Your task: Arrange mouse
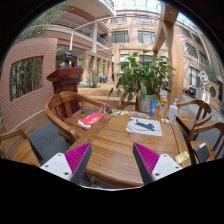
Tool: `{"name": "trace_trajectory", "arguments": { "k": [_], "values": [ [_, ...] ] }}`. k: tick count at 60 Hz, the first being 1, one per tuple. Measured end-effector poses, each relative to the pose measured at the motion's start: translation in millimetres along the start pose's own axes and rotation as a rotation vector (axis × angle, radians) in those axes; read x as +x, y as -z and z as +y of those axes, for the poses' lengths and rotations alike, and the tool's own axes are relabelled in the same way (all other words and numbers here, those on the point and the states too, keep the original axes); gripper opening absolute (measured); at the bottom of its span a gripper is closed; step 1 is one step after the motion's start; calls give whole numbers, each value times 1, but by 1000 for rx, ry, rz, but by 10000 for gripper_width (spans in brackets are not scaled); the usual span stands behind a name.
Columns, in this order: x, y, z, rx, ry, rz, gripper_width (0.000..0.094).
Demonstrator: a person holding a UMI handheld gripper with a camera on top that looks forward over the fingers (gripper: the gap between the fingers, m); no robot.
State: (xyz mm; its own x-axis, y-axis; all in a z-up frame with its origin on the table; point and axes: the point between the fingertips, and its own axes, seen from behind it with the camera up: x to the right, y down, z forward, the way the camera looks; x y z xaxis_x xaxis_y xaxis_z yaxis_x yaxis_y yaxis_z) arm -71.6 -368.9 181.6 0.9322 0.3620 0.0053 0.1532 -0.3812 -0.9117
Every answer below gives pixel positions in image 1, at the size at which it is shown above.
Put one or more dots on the white plant pot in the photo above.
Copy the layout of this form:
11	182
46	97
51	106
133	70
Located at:
144	103

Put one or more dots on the green potted plant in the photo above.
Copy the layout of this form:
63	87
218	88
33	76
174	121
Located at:
144	78

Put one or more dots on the grey mouse pad with cat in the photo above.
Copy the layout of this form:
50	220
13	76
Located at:
144	126

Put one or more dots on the wooden chair behind table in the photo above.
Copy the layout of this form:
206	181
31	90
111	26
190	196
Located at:
126	105

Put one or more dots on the wooden chair front left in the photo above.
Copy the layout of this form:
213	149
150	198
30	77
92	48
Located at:
16	146

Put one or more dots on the wooden armchair left near table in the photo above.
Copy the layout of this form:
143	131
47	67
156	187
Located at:
63	110

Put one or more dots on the wooden pillar frame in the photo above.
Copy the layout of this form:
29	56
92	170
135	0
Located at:
166	32

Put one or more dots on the yellow snack packet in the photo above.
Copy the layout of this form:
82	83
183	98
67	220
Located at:
182	157

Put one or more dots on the blue tube bottle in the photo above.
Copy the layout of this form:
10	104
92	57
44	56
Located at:
153	107

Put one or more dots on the white pump dispenser bottle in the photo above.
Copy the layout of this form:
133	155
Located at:
173	110

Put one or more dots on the wooden chair right far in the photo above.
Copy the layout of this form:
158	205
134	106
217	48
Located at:
203	115

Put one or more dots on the wooden chair right near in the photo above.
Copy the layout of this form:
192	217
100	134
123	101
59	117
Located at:
202	151

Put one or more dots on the dark bust statue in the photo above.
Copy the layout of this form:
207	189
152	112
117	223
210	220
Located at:
67	58

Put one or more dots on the yellow orange bottle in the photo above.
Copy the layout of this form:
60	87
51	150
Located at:
163	104

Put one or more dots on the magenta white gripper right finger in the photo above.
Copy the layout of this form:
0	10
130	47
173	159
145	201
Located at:
153	166

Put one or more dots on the red white bag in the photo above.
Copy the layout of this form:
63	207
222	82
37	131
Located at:
90	120

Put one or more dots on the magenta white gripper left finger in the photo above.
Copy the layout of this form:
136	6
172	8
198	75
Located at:
70	166

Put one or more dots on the dark red wooden pedestal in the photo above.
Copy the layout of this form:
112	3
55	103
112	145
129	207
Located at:
65	79

